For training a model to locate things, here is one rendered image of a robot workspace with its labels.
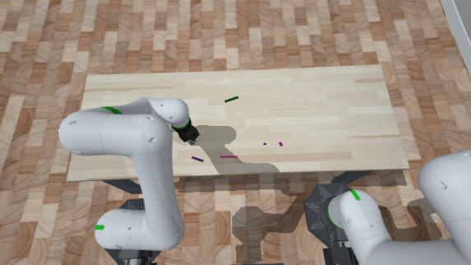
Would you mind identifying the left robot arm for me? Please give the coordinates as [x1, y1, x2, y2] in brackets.
[58, 97, 190, 265]

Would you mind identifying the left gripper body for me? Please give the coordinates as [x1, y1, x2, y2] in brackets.
[171, 119, 199, 142]

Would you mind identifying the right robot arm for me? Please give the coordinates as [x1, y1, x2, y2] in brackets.
[319, 148, 471, 265]

